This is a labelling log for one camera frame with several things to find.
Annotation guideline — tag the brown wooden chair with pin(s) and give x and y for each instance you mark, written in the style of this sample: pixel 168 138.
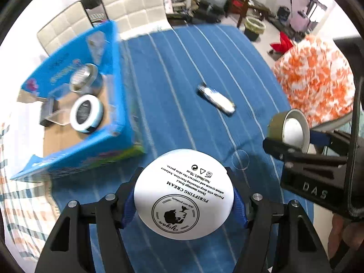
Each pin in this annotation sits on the brown wooden chair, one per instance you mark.
pixel 244 0

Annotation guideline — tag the round metal tin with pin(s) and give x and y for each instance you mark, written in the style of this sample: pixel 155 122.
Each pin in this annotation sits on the round metal tin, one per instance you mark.
pixel 85 76

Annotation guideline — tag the clear round lid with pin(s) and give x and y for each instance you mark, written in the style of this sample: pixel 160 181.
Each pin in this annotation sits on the clear round lid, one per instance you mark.
pixel 244 152

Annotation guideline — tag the red cloth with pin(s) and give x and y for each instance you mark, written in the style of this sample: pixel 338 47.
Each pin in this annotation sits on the red cloth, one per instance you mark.
pixel 283 44

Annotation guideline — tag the plaid blanket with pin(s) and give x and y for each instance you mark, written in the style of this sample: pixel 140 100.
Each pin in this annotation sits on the plaid blanket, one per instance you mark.
pixel 20 204

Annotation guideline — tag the person's right hand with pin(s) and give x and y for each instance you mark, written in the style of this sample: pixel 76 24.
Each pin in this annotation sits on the person's right hand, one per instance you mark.
pixel 339 230

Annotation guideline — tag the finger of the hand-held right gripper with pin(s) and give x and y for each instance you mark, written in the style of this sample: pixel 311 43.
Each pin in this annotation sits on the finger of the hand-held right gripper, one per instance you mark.
pixel 320 138
pixel 312 157

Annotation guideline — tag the blue striped cloth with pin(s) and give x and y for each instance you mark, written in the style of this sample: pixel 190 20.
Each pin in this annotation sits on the blue striped cloth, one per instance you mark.
pixel 176 91

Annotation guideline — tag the black exercise machine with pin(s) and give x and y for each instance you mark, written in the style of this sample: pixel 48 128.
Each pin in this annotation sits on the black exercise machine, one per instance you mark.
pixel 301 11

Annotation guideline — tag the clear plastic box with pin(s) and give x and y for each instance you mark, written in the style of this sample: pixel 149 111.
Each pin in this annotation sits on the clear plastic box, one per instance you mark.
pixel 61 118

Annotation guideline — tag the white cream jar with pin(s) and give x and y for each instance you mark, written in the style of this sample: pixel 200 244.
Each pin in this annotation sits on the white cream jar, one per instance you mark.
pixel 184 196

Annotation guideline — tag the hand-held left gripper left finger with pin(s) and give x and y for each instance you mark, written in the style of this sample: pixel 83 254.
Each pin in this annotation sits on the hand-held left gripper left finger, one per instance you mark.
pixel 128 210

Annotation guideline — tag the white padded chair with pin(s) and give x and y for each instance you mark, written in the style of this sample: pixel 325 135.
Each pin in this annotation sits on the white padded chair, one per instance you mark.
pixel 62 28
pixel 136 2

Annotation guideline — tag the silver lighter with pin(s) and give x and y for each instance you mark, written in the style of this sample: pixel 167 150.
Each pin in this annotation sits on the silver lighter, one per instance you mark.
pixel 217 100

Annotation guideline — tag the round black and white case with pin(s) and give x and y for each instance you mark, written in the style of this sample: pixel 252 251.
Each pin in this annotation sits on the round black and white case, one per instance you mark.
pixel 85 113

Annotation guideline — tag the round trash bin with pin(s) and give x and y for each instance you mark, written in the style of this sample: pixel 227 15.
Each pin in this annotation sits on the round trash bin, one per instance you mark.
pixel 254 28

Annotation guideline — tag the tape roll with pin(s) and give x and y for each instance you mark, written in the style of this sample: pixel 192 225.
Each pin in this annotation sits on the tape roll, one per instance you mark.
pixel 293 129

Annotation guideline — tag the blue cardboard box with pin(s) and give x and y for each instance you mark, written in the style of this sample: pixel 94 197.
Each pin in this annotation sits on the blue cardboard box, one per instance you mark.
pixel 91 153

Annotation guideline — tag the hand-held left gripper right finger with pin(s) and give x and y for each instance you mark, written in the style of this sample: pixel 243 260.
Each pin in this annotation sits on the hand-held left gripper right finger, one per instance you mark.
pixel 240 210

